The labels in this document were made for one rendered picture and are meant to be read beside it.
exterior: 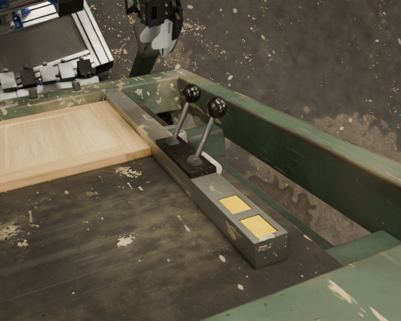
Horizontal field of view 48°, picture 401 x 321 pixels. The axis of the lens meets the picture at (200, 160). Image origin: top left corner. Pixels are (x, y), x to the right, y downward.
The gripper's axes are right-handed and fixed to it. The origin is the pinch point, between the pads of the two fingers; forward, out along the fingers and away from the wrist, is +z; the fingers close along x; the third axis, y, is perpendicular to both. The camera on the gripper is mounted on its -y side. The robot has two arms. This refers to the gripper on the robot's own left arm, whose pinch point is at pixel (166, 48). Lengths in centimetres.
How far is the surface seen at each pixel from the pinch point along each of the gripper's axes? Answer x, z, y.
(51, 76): -58, 36, 0
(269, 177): -25, 129, -96
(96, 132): -12.4, 24.2, 12.5
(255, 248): 46, -3, 26
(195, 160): 24.9, 4.4, 15.7
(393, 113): -3, 120, -188
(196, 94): 14.5, 1.4, 5.2
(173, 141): 14.9, 9.1, 11.6
